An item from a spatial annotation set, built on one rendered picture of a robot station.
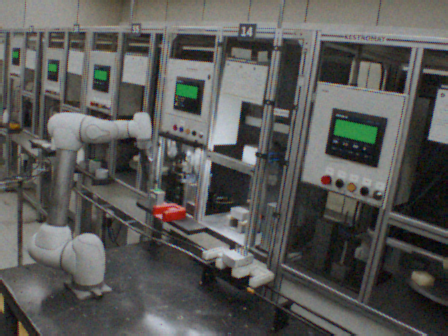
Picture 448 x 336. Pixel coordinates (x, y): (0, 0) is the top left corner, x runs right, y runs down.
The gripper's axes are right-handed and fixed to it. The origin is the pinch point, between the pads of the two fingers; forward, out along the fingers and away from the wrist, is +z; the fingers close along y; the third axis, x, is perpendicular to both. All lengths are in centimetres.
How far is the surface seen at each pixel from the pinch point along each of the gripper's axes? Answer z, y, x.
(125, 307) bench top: 45, -55, 53
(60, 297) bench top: 38, -35, 76
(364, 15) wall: -142, 67, -389
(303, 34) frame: -73, -102, -27
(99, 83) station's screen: -65, 83, -15
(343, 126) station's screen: -32, -125, -20
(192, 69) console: -64, -25, -22
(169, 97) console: -49, -3, -20
